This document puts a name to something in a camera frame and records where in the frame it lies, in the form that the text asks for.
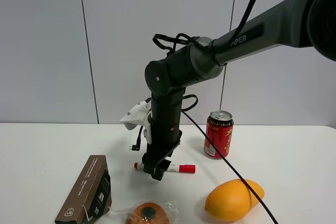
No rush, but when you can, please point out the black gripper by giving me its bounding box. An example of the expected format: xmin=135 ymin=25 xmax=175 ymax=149
xmin=142 ymin=130 xmax=182 ymax=181

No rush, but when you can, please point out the red whiteboard marker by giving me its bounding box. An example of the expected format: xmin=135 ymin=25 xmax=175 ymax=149
xmin=134 ymin=162 xmax=196 ymax=174

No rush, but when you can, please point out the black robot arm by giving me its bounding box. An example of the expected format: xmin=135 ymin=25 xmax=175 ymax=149
xmin=142 ymin=0 xmax=335 ymax=180

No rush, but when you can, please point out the wrapped bun in plastic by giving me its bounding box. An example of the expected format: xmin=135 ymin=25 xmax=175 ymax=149
xmin=109 ymin=201 xmax=179 ymax=224

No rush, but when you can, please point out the brown cardboard box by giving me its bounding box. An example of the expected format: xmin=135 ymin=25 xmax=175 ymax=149
xmin=55 ymin=155 xmax=112 ymax=224

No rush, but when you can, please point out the red drink can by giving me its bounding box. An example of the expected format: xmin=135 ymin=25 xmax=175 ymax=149
xmin=206 ymin=110 xmax=234 ymax=157

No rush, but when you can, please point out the yellow mango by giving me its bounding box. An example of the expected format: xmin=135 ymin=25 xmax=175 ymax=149
xmin=204 ymin=179 xmax=259 ymax=222

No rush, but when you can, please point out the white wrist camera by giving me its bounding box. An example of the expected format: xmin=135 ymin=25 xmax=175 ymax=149
xmin=119 ymin=98 xmax=152 ymax=144

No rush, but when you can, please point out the black cable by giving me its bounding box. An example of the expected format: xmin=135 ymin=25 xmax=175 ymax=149
xmin=153 ymin=0 xmax=279 ymax=224

